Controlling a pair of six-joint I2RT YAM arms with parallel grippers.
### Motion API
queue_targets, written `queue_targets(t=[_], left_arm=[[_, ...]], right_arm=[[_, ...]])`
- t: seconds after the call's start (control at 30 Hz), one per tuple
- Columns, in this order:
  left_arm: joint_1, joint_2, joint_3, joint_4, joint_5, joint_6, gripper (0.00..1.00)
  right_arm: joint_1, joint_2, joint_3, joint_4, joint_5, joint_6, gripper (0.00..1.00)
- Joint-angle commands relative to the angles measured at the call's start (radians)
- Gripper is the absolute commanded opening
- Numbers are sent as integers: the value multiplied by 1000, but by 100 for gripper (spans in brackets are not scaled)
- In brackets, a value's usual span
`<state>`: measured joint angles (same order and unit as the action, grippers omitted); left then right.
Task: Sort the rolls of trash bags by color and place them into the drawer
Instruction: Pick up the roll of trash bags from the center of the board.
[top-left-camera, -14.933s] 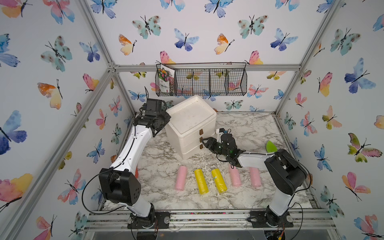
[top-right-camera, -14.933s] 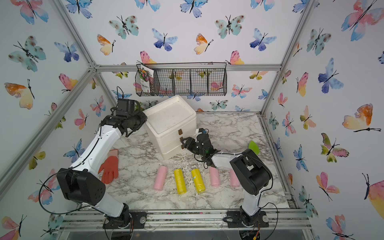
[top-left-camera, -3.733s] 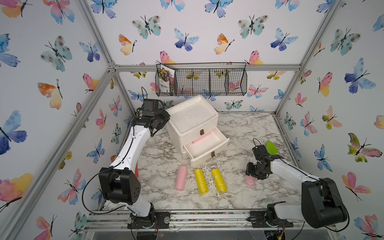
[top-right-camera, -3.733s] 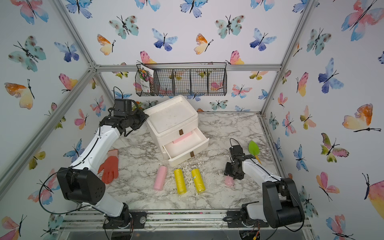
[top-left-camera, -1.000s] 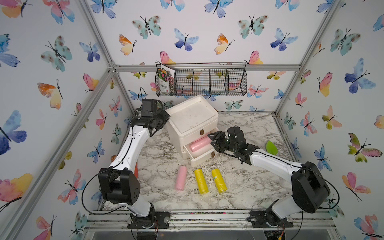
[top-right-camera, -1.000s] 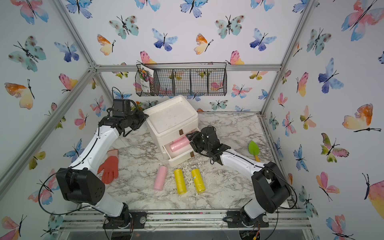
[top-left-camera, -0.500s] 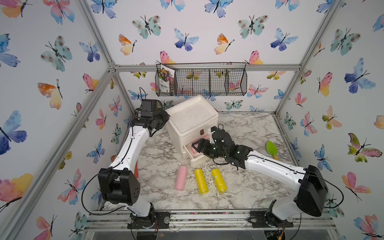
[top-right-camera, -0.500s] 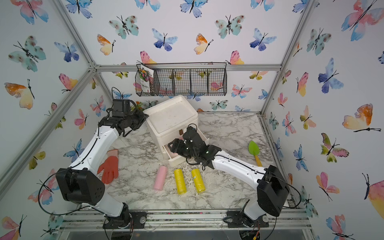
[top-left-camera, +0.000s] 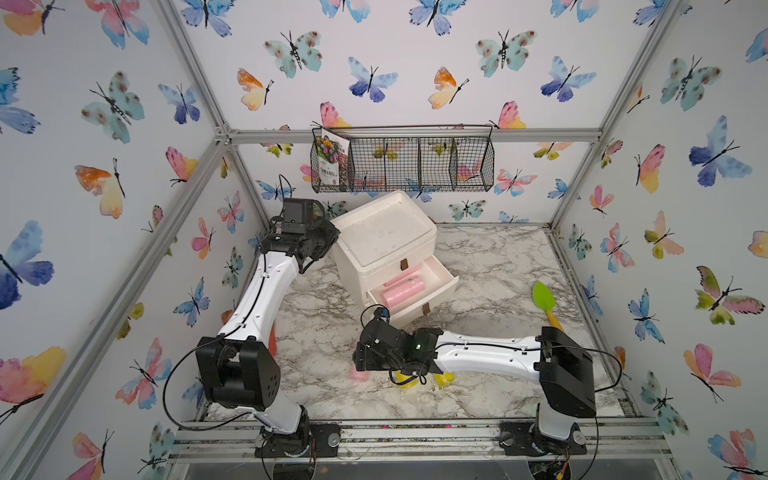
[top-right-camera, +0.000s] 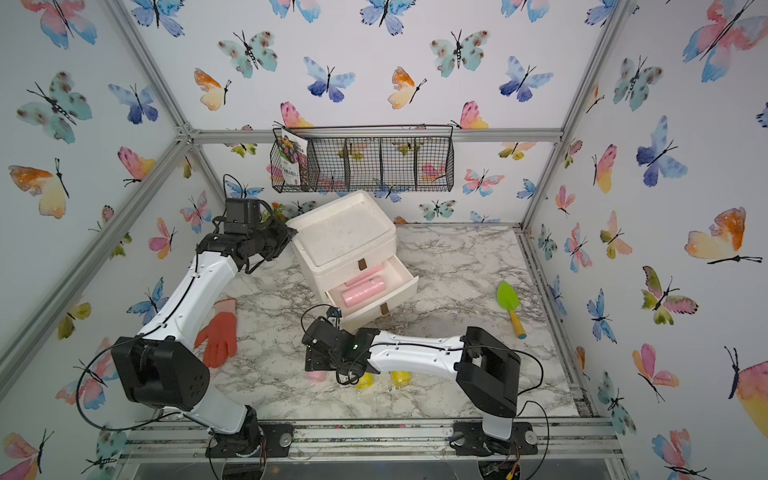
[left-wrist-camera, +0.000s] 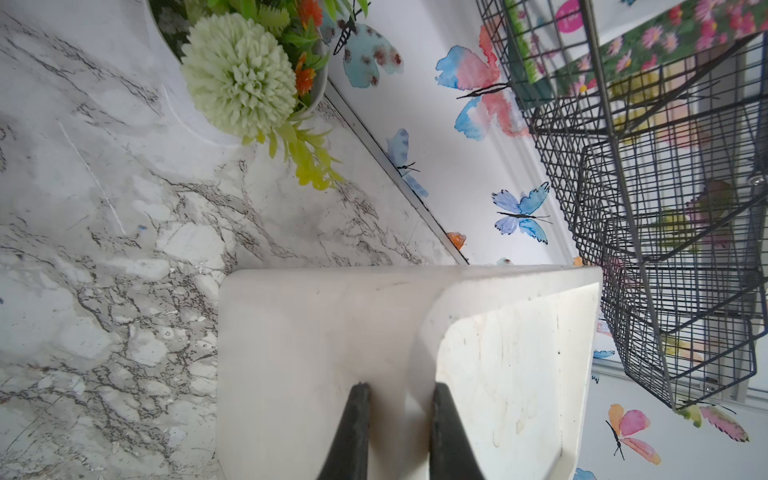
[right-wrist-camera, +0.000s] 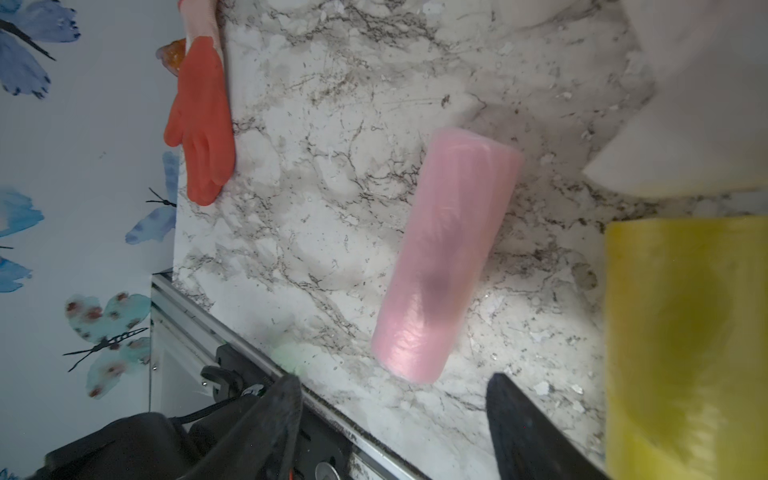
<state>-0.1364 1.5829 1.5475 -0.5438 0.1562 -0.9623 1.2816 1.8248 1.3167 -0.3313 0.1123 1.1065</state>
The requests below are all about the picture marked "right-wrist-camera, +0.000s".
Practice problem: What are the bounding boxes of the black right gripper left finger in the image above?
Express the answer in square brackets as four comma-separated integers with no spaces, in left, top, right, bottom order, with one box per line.
[183,375,303,479]

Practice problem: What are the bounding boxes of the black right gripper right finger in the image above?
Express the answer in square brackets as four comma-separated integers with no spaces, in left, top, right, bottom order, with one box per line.
[486,373,608,480]

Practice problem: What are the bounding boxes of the yellow trash bag roll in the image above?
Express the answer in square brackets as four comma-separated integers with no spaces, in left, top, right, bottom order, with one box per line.
[604,216,767,479]

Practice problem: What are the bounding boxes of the pink trash bag roll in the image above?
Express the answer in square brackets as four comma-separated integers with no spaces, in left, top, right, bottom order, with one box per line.
[372,128,523,384]

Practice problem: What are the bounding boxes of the white drawer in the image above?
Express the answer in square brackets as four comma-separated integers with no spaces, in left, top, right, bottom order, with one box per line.
[584,1,767,198]

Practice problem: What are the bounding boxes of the red rubber glove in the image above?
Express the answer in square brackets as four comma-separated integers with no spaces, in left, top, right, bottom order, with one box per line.
[164,0,236,206]

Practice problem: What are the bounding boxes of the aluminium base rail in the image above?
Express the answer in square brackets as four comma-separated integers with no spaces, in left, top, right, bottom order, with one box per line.
[149,273,425,479]

